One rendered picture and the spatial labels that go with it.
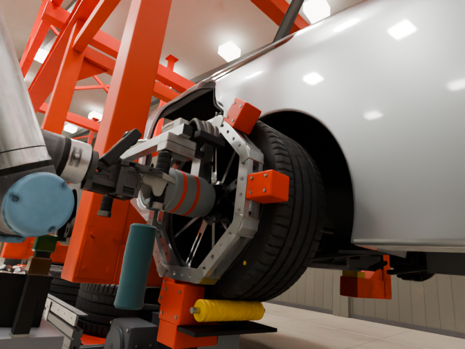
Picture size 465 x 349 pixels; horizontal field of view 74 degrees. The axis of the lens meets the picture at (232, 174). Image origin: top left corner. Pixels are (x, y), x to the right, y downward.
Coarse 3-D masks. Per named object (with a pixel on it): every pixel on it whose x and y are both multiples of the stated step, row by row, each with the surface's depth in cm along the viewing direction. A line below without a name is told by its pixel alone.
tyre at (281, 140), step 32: (256, 128) 101; (288, 160) 92; (320, 192) 99; (288, 224) 87; (320, 224) 97; (256, 256) 86; (288, 256) 90; (224, 288) 92; (256, 288) 92; (288, 288) 100
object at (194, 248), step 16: (224, 160) 131; (224, 176) 110; (224, 192) 114; (224, 208) 105; (176, 224) 125; (192, 224) 118; (208, 224) 110; (224, 224) 103; (176, 240) 120; (192, 240) 126; (208, 240) 132; (176, 256) 115; (192, 256) 111
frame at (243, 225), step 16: (224, 128) 100; (240, 144) 92; (176, 160) 127; (240, 160) 89; (256, 160) 89; (240, 176) 88; (240, 192) 86; (240, 208) 84; (256, 208) 86; (160, 224) 121; (240, 224) 82; (256, 224) 85; (160, 240) 114; (224, 240) 85; (240, 240) 86; (160, 256) 107; (208, 256) 88; (224, 256) 86; (160, 272) 104; (176, 272) 98; (192, 272) 91; (208, 272) 87
